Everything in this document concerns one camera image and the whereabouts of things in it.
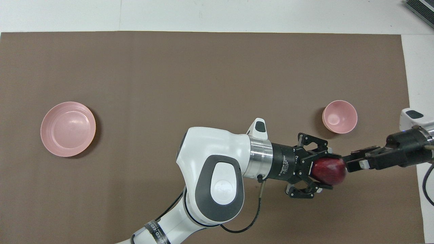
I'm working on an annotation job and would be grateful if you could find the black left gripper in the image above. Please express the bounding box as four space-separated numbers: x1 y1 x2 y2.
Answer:
270 133 342 199

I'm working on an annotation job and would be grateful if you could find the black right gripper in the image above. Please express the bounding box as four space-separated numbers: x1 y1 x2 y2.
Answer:
342 127 434 173

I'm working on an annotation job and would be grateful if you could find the dark red apple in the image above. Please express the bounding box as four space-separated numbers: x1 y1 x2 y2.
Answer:
311 158 347 186

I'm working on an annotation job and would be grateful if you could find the pink bowl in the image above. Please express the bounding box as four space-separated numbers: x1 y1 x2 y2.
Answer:
322 100 358 134

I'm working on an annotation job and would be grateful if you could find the pink plate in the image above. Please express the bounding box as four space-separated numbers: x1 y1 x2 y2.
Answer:
40 101 97 157

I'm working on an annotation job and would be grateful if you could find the grey ribbed device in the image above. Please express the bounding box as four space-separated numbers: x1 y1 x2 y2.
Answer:
405 0 434 20

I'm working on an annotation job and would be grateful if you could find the brown table mat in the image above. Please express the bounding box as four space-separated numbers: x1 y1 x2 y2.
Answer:
0 31 425 244

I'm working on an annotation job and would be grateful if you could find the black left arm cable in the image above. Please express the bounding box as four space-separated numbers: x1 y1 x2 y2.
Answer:
154 175 267 233

